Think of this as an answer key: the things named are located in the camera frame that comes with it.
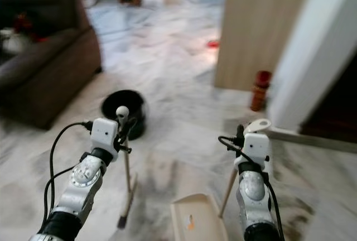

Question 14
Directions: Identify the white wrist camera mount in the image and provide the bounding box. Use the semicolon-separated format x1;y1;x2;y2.
90;117;119;156
240;118;273;165

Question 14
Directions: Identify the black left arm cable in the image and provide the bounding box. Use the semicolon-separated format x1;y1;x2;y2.
42;120;93;237

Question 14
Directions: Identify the black round bin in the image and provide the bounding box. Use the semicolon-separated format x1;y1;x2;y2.
100;89;149;142

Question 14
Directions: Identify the red brown turned post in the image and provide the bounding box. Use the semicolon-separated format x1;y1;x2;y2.
249;70;273;113

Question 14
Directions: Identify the beige dustpan wooden handle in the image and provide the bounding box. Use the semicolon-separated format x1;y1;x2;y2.
170;168;240;241

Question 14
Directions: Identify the tall light wood panel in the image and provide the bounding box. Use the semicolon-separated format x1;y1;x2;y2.
213;0;316;91

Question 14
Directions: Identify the white soft object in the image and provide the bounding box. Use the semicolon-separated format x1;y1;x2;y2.
1;27;29;55

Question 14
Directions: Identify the dark brown sofa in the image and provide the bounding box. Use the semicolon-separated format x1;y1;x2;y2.
0;0;104;131

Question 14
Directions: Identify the red soft object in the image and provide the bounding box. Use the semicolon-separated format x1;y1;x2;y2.
13;13;49;42

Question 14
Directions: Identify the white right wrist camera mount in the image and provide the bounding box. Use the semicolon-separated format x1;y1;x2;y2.
240;118;273;165

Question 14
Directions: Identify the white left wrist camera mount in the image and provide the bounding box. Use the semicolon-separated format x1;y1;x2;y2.
90;117;119;156

